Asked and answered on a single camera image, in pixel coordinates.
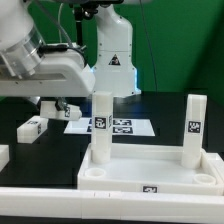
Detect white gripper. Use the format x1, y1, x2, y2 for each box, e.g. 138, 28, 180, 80
0, 51, 95, 111

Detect white desk top tray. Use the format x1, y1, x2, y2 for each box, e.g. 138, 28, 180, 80
77, 143, 224, 196

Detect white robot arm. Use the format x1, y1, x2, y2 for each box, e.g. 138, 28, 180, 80
0, 0, 140, 109

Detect fiducial marker sheet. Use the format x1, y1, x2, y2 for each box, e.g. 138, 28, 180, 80
64, 118, 155, 136

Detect white left fence block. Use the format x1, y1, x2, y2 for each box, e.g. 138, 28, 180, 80
0, 145, 9, 172

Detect white cable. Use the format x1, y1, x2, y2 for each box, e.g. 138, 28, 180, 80
57, 3, 68, 44

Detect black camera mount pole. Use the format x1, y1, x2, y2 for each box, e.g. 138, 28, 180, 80
73, 7, 90, 46

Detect white front fence rail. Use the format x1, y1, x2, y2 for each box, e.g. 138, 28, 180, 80
0, 187, 224, 224

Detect white fence rail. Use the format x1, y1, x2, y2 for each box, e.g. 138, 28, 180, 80
209, 153, 224, 181
0, 187, 224, 224

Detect white right fence rail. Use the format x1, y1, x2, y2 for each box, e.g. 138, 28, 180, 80
209, 153, 224, 181

